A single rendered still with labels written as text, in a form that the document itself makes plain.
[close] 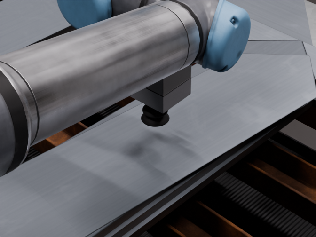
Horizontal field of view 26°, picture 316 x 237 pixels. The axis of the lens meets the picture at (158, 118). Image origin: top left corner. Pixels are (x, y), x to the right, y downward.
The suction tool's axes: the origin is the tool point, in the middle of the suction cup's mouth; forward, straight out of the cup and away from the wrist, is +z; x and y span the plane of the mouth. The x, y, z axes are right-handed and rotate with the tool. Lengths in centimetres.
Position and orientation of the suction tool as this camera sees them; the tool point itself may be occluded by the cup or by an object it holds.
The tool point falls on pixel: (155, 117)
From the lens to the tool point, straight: 103.7
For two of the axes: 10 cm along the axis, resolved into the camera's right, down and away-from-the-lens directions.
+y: -7.6, -4.0, 5.2
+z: 0.0, 7.9, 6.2
